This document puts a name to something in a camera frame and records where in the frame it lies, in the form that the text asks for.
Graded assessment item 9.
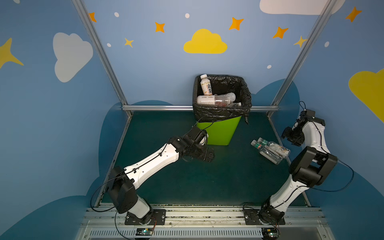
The clear bottle colourful label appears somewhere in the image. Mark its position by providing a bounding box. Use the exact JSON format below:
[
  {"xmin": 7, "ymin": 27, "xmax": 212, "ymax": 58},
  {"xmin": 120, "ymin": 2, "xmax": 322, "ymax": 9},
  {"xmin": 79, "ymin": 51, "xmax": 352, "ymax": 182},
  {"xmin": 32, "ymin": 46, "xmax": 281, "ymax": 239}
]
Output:
[{"xmin": 257, "ymin": 138, "xmax": 290, "ymax": 158}]

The white bottle pink label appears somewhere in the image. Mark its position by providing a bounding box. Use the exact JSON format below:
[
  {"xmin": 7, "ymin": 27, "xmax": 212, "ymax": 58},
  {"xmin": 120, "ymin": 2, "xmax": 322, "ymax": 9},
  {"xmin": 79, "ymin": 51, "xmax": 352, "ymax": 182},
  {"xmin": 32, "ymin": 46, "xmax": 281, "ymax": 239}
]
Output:
[{"xmin": 251, "ymin": 140, "xmax": 284, "ymax": 165}]

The orange juice bottle back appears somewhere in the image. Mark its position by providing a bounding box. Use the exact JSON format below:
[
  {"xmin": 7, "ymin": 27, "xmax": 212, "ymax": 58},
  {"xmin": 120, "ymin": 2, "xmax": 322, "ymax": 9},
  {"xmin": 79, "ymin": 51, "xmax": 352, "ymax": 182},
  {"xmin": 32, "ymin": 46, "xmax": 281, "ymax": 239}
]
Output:
[{"xmin": 200, "ymin": 74, "xmax": 213, "ymax": 96}]

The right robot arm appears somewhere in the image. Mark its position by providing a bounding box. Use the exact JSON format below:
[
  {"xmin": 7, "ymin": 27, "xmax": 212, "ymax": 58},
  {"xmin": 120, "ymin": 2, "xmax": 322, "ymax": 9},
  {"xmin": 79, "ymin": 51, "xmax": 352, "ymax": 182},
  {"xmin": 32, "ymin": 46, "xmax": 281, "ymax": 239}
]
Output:
[{"xmin": 258, "ymin": 109, "xmax": 338, "ymax": 225}]

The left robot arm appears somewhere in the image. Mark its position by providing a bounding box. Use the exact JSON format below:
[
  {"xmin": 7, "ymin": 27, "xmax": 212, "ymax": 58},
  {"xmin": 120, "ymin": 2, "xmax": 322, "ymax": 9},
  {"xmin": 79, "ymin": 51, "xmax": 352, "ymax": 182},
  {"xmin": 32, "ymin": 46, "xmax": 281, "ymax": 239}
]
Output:
[{"xmin": 106, "ymin": 126, "xmax": 215, "ymax": 225}]

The green plastic bin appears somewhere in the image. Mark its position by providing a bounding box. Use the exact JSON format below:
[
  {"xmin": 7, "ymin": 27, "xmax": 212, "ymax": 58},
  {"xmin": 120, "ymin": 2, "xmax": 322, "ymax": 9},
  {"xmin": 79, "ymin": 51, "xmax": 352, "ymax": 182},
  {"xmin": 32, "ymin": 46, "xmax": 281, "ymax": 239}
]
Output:
[{"xmin": 197, "ymin": 117, "xmax": 241, "ymax": 146}]

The black bin liner bag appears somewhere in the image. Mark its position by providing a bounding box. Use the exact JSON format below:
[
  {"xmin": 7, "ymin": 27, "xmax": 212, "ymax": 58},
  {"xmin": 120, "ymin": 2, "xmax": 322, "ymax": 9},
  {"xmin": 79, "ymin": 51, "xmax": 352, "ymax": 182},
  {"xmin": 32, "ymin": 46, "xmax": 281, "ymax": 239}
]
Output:
[{"xmin": 192, "ymin": 75, "xmax": 252, "ymax": 123}]

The clear bottle green neck band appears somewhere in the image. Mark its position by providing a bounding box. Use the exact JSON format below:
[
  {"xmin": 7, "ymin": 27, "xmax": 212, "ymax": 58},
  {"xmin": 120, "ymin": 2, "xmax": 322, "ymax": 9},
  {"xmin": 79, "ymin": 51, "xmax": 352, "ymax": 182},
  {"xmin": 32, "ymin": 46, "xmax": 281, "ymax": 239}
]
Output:
[{"xmin": 197, "ymin": 95, "xmax": 231, "ymax": 107}]

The aluminium back frame rail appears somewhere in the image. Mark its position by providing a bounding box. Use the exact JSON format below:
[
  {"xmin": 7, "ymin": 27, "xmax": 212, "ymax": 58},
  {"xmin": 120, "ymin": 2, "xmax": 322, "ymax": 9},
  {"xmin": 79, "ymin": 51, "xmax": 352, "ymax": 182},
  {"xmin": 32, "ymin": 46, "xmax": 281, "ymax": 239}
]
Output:
[{"xmin": 122, "ymin": 105, "xmax": 280, "ymax": 112}]

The aluminium right frame post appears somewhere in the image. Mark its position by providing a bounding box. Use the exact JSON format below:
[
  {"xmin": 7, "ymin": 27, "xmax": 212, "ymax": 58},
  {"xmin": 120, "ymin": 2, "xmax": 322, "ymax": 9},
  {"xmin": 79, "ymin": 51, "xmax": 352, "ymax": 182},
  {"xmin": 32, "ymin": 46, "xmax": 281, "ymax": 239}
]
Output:
[{"xmin": 271, "ymin": 0, "xmax": 338, "ymax": 112}]

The aluminium frame post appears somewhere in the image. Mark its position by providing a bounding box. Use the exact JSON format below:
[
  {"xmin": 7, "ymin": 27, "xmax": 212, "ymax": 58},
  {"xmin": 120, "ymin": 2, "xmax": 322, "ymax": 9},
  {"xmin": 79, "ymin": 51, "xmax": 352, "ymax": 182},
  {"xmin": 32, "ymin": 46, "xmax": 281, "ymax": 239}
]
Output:
[
  {"xmin": 271, "ymin": 0, "xmax": 338, "ymax": 112},
  {"xmin": 72, "ymin": 0, "xmax": 128, "ymax": 107}
]

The aluminium left frame post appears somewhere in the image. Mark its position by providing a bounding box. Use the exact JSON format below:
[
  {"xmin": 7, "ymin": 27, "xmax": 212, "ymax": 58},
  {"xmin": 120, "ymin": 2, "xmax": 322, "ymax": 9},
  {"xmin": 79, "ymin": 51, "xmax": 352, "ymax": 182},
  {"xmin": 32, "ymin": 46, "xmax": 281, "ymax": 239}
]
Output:
[{"xmin": 72, "ymin": 0, "xmax": 128, "ymax": 107}]

